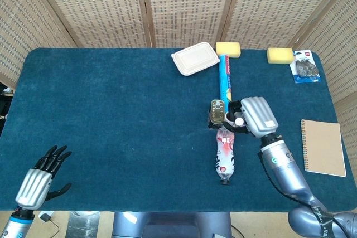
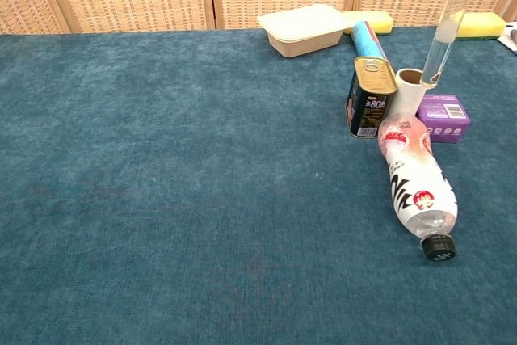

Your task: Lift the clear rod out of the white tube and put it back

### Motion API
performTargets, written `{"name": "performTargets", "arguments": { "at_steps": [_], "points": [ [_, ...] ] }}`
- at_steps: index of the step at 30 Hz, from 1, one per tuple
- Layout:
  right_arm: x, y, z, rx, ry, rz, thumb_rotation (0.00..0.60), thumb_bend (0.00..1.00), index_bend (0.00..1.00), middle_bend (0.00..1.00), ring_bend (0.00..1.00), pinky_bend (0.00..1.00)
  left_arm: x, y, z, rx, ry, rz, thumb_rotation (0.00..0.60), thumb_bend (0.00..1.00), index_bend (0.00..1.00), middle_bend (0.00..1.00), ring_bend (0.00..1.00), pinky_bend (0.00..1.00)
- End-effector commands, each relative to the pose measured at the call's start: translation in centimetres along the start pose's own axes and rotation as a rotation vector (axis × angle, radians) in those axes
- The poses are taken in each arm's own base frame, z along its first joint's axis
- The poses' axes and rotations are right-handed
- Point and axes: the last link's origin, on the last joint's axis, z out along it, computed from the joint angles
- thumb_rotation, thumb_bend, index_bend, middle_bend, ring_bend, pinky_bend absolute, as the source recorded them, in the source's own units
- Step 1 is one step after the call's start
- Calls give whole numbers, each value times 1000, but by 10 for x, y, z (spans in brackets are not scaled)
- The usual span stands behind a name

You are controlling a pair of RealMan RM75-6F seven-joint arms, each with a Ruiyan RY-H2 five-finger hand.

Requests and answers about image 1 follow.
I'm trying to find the grey robot torso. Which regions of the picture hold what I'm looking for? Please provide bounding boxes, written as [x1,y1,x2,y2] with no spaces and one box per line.
[111,211,234,238]

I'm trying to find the gold lid luncheon meat tin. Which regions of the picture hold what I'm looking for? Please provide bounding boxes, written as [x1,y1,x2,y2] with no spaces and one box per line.
[208,99,226,130]

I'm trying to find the blue table cloth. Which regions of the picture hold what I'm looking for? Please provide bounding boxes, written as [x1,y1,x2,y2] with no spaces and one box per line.
[0,47,357,212]

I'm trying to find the blue blister pack of clips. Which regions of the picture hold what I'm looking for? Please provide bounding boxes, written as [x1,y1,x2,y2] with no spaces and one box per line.
[289,49,322,84]

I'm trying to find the beige lidded food container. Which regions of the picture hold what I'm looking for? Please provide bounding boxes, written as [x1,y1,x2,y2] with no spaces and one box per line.
[171,41,220,77]

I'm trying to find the woven bamboo folding screen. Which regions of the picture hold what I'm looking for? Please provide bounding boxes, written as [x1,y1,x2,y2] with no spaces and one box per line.
[0,0,357,163]

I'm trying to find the clear glass test tube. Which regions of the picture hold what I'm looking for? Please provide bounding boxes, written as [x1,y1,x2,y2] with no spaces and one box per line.
[229,112,244,127]

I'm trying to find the brown spiral notebook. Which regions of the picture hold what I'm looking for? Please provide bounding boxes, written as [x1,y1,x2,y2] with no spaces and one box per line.
[300,119,347,178]

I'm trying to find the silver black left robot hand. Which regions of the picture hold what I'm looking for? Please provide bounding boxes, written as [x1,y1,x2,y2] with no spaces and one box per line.
[15,145,73,210]

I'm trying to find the yellow sponge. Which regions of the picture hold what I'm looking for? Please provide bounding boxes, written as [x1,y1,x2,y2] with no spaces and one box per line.
[267,47,295,65]
[215,41,242,59]

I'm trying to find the white labelled plastic drink bottle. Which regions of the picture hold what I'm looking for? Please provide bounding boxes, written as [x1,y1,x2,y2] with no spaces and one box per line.
[215,126,237,186]

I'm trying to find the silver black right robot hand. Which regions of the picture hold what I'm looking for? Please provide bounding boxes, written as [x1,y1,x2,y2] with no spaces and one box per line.
[223,96,279,139]

